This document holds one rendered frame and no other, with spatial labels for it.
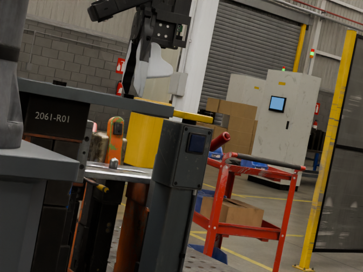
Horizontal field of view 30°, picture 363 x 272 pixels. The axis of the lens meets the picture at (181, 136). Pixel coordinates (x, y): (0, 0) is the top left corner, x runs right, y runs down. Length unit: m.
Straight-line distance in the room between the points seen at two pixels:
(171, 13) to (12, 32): 0.46
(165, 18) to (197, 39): 4.28
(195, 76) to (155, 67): 4.33
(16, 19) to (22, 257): 0.23
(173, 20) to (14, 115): 0.46
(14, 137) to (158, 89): 7.90
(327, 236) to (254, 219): 2.29
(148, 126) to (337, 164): 3.31
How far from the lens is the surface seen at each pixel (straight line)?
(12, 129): 0.68
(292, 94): 11.58
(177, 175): 1.17
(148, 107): 1.08
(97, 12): 1.09
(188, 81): 5.36
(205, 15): 5.43
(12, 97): 0.70
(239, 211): 3.61
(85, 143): 1.25
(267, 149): 11.80
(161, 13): 1.10
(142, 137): 8.49
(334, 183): 5.84
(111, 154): 1.65
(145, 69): 1.06
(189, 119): 1.17
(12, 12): 0.68
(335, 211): 5.94
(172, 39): 1.13
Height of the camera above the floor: 1.18
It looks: 3 degrees down
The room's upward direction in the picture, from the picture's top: 11 degrees clockwise
